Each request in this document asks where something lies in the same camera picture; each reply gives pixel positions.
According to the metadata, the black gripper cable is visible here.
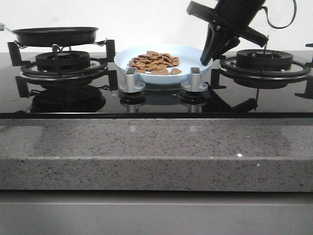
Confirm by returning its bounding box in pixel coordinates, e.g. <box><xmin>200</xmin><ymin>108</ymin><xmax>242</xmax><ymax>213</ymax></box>
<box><xmin>261</xmin><ymin>0</ymin><xmax>298</xmax><ymax>29</ymax></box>

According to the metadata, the right black pan support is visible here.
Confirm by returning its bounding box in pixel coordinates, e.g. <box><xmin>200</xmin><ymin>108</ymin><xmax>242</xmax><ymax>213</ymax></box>
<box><xmin>219</xmin><ymin>55</ymin><xmax>311</xmax><ymax>83</ymax></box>

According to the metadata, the silver stove knob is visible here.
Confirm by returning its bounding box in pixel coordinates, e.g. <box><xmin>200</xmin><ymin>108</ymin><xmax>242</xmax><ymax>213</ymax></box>
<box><xmin>119</xmin><ymin>67</ymin><xmax>146</xmax><ymax>93</ymax></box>
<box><xmin>181</xmin><ymin>67</ymin><xmax>208</xmax><ymax>93</ymax></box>

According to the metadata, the black pan support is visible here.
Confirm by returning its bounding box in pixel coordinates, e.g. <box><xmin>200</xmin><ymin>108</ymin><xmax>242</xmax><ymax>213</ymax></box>
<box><xmin>9</xmin><ymin>44</ymin><xmax>115</xmax><ymax>85</ymax></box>
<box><xmin>219</xmin><ymin>55</ymin><xmax>311</xmax><ymax>83</ymax></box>

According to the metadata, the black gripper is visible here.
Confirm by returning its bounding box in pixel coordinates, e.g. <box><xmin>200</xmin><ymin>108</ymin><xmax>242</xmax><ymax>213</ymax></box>
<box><xmin>187</xmin><ymin>0</ymin><xmax>268</xmax><ymax>66</ymax></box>

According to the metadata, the grey cabinet drawer front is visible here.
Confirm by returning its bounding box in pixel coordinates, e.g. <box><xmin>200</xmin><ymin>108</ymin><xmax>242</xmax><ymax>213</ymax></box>
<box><xmin>0</xmin><ymin>191</ymin><xmax>313</xmax><ymax>235</ymax></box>

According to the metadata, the left silver stove knob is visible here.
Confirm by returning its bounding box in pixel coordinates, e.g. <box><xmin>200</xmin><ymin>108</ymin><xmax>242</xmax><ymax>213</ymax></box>
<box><xmin>119</xmin><ymin>67</ymin><xmax>146</xmax><ymax>93</ymax></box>

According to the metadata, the black glass cooktop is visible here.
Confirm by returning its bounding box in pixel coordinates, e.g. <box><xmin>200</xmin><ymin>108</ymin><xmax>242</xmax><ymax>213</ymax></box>
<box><xmin>0</xmin><ymin>53</ymin><xmax>313</xmax><ymax>119</ymax></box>

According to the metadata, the right black gas burner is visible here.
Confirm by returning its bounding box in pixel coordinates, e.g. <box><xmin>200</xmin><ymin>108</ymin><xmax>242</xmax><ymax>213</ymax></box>
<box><xmin>235</xmin><ymin>49</ymin><xmax>293</xmax><ymax>71</ymax></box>

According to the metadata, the right silver stove knob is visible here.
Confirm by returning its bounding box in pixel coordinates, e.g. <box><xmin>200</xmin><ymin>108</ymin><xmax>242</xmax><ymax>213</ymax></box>
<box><xmin>181</xmin><ymin>67</ymin><xmax>208</xmax><ymax>93</ymax></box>

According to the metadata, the wire pan trivet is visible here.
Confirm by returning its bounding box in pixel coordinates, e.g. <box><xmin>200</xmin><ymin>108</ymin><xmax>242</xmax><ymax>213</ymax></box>
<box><xmin>7</xmin><ymin>39</ymin><xmax>115</xmax><ymax>53</ymax></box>

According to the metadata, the left black gas burner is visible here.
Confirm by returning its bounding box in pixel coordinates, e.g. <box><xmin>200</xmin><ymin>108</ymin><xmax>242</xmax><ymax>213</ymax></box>
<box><xmin>35</xmin><ymin>51</ymin><xmax>90</xmax><ymax>71</ymax></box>

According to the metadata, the light blue plate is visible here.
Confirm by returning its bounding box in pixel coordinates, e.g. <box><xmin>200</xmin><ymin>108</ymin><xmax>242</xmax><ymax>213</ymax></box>
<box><xmin>114</xmin><ymin>44</ymin><xmax>213</xmax><ymax>85</ymax></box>

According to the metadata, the pile of brown meat pieces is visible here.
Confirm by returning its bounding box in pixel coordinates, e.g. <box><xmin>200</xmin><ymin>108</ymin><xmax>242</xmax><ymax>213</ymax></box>
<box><xmin>128</xmin><ymin>50</ymin><xmax>181</xmax><ymax>75</ymax></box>

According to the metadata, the black frying pan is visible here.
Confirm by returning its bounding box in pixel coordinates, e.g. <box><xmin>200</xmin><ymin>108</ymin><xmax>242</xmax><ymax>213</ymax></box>
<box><xmin>0</xmin><ymin>23</ymin><xmax>98</xmax><ymax>47</ymax></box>

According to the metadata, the black gas burner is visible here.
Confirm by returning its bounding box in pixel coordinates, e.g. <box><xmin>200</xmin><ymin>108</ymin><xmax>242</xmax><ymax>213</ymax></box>
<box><xmin>35</xmin><ymin>51</ymin><xmax>90</xmax><ymax>71</ymax></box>
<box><xmin>235</xmin><ymin>49</ymin><xmax>293</xmax><ymax>71</ymax></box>

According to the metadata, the left black pan support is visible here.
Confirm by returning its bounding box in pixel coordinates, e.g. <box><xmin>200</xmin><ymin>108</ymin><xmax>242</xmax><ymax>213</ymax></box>
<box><xmin>9</xmin><ymin>44</ymin><xmax>115</xmax><ymax>85</ymax></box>

